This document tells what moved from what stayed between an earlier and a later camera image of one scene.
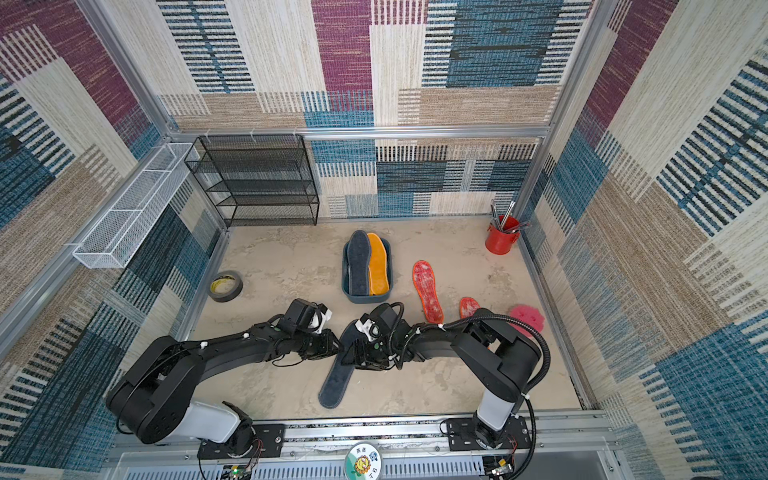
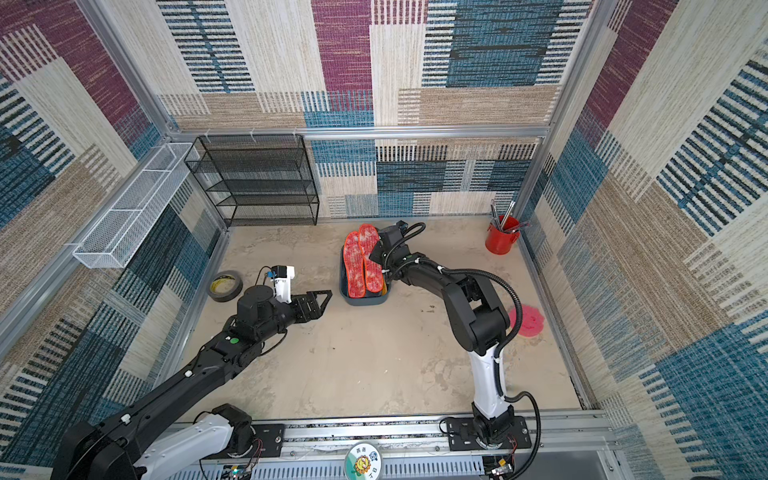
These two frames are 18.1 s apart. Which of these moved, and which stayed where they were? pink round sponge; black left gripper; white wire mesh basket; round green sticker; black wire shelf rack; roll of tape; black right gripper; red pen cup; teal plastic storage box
Moved: black left gripper; black right gripper
Stayed: roll of tape; teal plastic storage box; red pen cup; pink round sponge; white wire mesh basket; round green sticker; black wire shelf rack
